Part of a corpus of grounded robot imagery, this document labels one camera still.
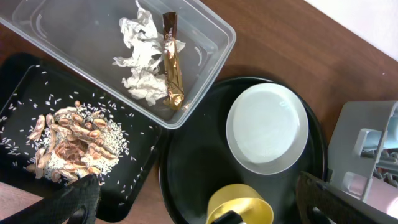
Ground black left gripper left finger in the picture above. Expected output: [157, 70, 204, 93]
[0, 173, 102, 224]

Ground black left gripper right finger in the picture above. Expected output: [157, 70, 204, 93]
[295, 172, 376, 224]

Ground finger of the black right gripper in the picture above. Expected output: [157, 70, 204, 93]
[211, 210, 246, 224]

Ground yellow bowl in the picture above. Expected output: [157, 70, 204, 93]
[206, 184, 274, 224]

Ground food scraps and rice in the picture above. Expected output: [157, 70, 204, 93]
[25, 101, 125, 186]

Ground grey round plate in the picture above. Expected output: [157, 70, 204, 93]
[226, 83, 309, 175]

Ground white paper napkin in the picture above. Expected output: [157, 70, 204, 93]
[113, 1, 168, 106]

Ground gold foil wrapper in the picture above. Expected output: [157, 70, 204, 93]
[163, 12, 185, 110]

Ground pink plastic cup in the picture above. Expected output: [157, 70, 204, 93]
[342, 172, 398, 218]

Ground grey dishwasher rack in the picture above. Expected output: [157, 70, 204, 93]
[328, 101, 397, 223]

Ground clear plastic waste bin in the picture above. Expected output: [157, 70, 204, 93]
[1, 0, 236, 129]

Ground round black serving tray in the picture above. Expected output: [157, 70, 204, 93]
[159, 77, 327, 224]

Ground black rectangular tray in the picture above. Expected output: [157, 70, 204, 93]
[1, 54, 170, 223]

